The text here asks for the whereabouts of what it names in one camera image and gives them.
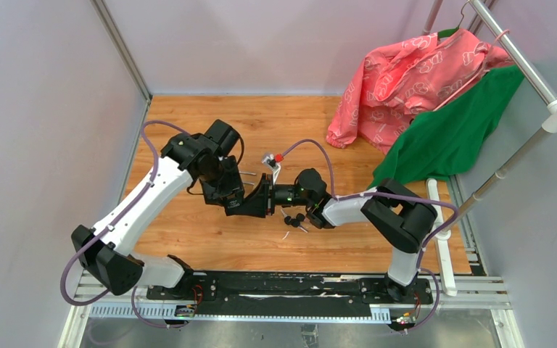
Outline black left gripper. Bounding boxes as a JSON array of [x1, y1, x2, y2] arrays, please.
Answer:
[[201, 155, 246, 207]]

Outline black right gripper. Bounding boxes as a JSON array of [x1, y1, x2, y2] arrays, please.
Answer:
[[236, 173, 313, 218]]

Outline brass padlock steel shackle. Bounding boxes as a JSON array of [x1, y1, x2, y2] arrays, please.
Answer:
[[239, 171, 257, 186]]

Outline black-headed key bunch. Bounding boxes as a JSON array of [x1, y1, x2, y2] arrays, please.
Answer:
[[280, 208, 308, 233]]

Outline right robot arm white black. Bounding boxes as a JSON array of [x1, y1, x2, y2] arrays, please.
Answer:
[[220, 168, 438, 303]]

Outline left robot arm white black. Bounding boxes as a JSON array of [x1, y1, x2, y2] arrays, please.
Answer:
[[68, 120, 244, 299]]

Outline green garment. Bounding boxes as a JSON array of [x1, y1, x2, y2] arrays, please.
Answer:
[[371, 66, 524, 186]]

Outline pink patterned garment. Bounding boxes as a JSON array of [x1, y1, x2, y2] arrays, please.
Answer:
[[326, 29, 513, 153]]

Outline metal clothes rack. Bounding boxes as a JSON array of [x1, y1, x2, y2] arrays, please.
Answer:
[[421, 0, 557, 297]]

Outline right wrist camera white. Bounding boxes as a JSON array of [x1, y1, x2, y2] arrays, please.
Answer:
[[261, 153, 281, 185]]

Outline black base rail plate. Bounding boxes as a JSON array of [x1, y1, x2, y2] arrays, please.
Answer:
[[78, 270, 510, 323]]

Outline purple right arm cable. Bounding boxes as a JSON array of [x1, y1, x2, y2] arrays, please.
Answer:
[[281, 139, 461, 332]]

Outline aluminium corner frame post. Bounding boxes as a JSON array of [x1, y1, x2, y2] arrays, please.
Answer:
[[90, 0, 152, 105]]

